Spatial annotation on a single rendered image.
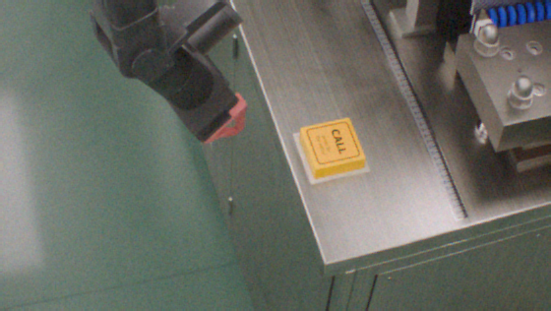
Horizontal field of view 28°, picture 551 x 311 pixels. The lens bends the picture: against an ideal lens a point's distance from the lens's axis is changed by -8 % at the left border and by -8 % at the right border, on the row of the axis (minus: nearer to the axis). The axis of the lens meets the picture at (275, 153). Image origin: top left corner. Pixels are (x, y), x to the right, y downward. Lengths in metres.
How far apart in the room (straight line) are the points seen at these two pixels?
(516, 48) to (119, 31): 0.63
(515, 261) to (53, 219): 1.22
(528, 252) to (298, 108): 0.41
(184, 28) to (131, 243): 1.35
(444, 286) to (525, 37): 0.39
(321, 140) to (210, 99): 0.27
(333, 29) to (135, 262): 0.97
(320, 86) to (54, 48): 1.35
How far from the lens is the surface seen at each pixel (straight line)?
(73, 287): 2.48
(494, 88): 1.50
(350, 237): 1.49
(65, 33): 2.90
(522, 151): 1.57
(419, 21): 1.69
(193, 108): 1.32
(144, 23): 1.14
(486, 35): 1.51
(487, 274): 1.70
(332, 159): 1.52
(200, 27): 1.23
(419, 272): 1.59
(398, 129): 1.59
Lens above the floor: 2.17
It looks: 55 degrees down
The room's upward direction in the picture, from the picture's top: 4 degrees clockwise
